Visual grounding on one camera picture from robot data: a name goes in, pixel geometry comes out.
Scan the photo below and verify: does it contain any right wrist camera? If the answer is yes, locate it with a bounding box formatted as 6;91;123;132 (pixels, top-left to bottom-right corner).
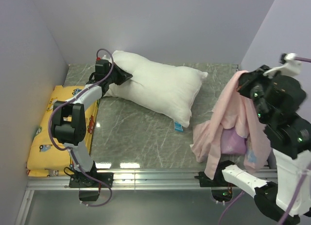
263;53;303;78

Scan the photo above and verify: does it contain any yellow car-print pillow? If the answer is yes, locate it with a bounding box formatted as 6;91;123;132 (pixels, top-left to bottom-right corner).
27;86;99;177

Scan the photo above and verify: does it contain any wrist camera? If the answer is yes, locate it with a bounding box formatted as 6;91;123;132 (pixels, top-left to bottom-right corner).
96;54;110;61
263;53;303;78

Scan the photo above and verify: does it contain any purple princess pillowcase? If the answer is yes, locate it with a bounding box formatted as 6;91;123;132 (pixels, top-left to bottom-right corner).
191;70;272;179

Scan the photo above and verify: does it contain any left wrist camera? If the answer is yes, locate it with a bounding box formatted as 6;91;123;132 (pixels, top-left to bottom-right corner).
96;54;110;61

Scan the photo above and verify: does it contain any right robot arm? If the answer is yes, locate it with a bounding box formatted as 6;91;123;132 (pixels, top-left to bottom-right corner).
214;65;311;225

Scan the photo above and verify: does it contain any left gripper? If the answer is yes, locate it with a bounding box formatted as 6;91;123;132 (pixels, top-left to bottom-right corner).
105;63;132;86

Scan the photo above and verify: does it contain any white pillow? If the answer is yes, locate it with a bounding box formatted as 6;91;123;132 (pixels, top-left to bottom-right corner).
106;51;208;128

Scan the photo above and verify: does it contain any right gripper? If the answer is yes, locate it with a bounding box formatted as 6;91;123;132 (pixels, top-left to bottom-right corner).
235;63;276;121

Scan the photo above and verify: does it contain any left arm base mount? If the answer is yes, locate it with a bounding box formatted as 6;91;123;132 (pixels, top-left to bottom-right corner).
69;172;114;207

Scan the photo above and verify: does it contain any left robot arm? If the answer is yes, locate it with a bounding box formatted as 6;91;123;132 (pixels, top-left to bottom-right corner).
48;58;133;187

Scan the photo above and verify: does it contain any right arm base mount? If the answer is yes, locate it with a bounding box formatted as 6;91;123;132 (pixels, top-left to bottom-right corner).
194;170;236;205

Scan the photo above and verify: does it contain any aluminium front rail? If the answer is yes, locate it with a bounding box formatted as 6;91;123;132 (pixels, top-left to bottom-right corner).
26;169;202;190

